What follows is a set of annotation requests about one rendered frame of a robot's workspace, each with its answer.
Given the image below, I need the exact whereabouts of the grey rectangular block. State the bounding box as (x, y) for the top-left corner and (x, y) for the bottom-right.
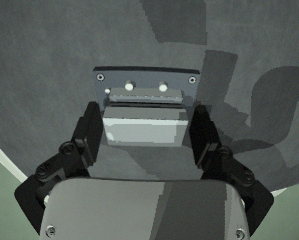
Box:
(103, 88), (188, 147)

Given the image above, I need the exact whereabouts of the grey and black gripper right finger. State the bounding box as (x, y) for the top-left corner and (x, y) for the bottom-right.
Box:
(189, 105), (274, 237)

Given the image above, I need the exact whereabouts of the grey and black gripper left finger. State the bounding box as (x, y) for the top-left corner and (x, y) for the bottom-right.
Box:
(14, 101), (103, 236)

